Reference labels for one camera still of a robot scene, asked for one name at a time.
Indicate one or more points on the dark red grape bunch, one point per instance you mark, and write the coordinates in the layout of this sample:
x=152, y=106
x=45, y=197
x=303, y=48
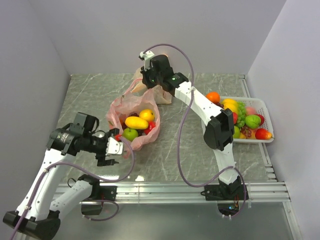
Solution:
x=246, y=131

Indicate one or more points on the purple grape bunch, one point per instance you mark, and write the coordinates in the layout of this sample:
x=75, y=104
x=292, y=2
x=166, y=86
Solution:
x=130, y=120

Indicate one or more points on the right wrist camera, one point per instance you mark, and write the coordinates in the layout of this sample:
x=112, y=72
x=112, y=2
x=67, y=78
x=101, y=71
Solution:
x=146, y=58

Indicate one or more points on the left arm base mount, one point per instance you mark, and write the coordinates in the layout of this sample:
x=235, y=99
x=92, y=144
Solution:
x=100, y=198

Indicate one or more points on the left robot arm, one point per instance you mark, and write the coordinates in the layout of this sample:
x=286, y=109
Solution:
x=39, y=215

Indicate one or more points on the pink plastic bag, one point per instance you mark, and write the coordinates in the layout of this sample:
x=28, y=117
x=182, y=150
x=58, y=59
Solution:
x=124, y=113

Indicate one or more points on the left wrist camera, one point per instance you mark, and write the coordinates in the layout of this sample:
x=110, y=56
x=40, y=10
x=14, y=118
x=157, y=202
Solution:
x=114, y=147

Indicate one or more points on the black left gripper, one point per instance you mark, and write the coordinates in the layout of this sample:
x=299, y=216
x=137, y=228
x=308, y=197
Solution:
x=102, y=160

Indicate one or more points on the white plastic fruit basket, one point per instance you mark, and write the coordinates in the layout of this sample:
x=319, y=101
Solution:
x=260, y=113

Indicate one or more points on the tied beige plastic bag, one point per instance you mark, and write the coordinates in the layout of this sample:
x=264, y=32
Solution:
x=160, y=96

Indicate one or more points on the red yellow fake pear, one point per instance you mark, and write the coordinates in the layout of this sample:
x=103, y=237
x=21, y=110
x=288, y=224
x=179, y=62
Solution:
x=263, y=134

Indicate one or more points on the red fake apple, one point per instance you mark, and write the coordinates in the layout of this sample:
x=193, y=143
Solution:
x=151, y=125

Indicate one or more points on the yellow fake lemon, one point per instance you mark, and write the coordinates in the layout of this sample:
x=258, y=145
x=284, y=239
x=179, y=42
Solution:
x=147, y=115

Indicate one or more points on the green fake guava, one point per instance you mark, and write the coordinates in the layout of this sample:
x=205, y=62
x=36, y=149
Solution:
x=252, y=121

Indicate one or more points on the orange fake orange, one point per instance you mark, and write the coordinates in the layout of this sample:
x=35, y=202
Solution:
x=214, y=97

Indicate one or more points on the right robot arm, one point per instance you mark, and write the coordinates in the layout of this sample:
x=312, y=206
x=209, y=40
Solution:
x=217, y=123

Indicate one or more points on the pink fake peach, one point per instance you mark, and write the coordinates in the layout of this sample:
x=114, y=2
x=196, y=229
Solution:
x=250, y=110

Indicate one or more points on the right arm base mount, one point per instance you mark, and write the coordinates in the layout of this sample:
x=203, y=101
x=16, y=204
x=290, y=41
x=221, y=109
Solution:
x=227, y=193

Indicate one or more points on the green fake apple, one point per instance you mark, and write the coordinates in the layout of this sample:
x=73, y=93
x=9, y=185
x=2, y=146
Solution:
x=237, y=132
x=130, y=134

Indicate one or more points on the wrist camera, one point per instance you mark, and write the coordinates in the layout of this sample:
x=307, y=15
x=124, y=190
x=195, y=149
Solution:
x=146, y=58
x=114, y=147

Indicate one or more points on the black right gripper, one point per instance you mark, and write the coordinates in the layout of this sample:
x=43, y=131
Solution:
x=145, y=74

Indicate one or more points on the green grape bunch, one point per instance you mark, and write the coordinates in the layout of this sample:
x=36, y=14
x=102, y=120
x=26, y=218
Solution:
x=241, y=115

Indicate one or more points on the yellow fake banana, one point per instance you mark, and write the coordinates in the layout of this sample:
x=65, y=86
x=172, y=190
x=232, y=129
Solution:
x=231, y=104

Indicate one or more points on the yellow fake mango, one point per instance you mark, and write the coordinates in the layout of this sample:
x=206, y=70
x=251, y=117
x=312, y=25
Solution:
x=136, y=122

